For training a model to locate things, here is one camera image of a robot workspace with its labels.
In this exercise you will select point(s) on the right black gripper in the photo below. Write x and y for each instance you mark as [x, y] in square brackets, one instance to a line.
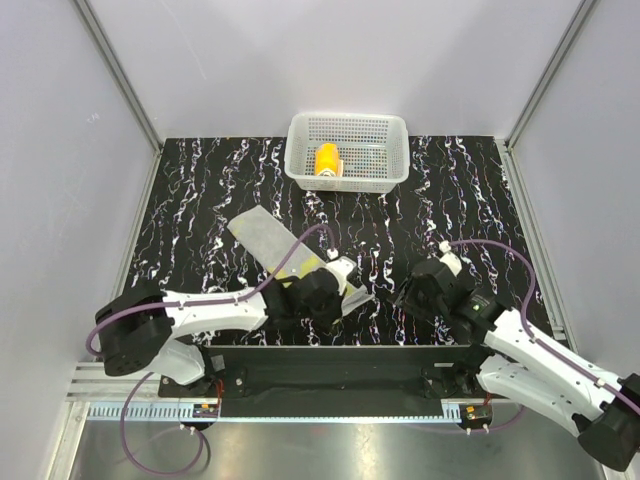
[405, 296]

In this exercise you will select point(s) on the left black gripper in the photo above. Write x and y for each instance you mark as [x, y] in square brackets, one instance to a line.
[334, 314]

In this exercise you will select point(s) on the grey towel yellow frog print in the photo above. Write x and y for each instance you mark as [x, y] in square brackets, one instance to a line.
[269, 241]

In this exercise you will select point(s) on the grey and orange towel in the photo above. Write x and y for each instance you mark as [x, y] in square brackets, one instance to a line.
[328, 161]

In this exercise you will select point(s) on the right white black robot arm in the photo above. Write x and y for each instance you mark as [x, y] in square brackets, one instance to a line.
[511, 358]

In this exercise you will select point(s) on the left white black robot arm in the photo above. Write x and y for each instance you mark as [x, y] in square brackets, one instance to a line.
[140, 330]

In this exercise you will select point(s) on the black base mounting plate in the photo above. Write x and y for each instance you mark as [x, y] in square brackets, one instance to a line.
[372, 377]

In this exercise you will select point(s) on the white plastic mesh basket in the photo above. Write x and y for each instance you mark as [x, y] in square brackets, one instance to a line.
[373, 149]

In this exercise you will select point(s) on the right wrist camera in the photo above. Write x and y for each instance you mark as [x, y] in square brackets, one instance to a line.
[449, 258]

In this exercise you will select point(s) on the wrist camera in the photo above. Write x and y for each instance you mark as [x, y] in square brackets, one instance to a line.
[449, 258]
[342, 268]

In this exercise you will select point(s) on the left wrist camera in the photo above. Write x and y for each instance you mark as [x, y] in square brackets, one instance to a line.
[342, 268]

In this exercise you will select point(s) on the white slotted cable duct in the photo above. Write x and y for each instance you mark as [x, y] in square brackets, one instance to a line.
[439, 412]

